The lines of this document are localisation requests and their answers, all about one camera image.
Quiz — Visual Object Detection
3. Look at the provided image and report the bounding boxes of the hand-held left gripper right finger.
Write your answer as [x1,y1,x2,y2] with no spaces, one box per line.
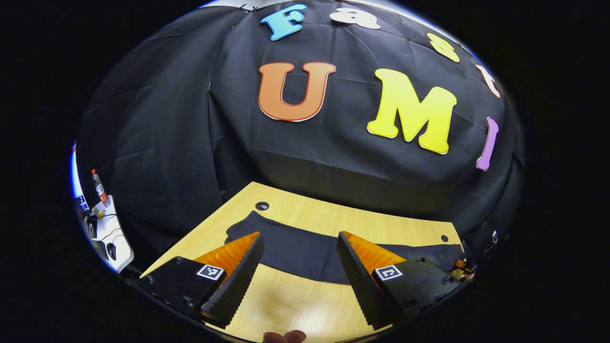
[336,231,464,331]

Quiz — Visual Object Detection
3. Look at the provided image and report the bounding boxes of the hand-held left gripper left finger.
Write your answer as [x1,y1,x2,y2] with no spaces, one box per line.
[137,232,265,329]

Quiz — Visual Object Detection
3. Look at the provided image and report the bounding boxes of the black jeans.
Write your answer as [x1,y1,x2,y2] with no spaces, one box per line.
[225,211,477,285]

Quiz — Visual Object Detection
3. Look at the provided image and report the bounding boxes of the white side desk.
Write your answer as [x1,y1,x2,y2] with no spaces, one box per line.
[79,193,135,273]

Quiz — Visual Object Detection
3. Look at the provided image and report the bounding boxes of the black backdrop cloth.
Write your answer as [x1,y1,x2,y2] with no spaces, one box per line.
[75,0,526,277]

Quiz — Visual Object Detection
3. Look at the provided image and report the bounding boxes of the clear plastic bottle red cap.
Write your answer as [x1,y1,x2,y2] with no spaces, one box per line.
[91,169,111,208]

